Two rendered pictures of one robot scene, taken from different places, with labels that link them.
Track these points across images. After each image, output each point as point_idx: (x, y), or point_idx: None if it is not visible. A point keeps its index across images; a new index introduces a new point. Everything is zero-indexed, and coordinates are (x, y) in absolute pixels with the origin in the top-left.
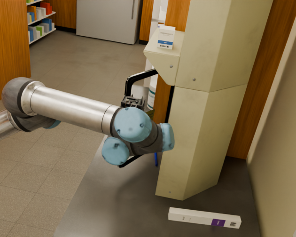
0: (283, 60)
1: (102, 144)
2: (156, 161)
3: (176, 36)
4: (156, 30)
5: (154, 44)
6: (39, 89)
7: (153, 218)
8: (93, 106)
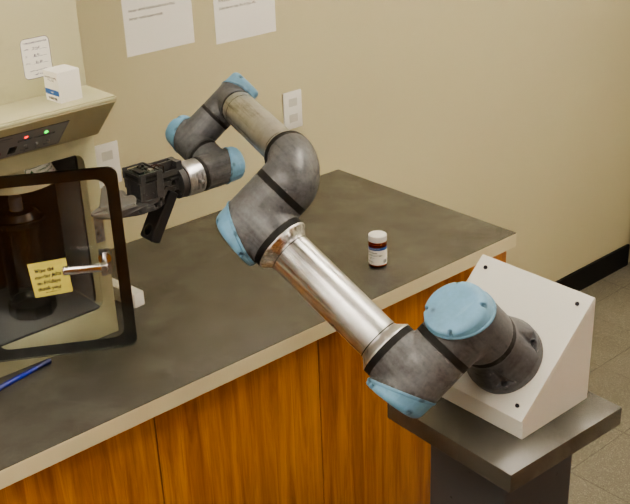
0: None
1: (79, 431)
2: (44, 361)
3: None
4: None
5: (76, 101)
6: (284, 130)
7: (161, 310)
8: (255, 101)
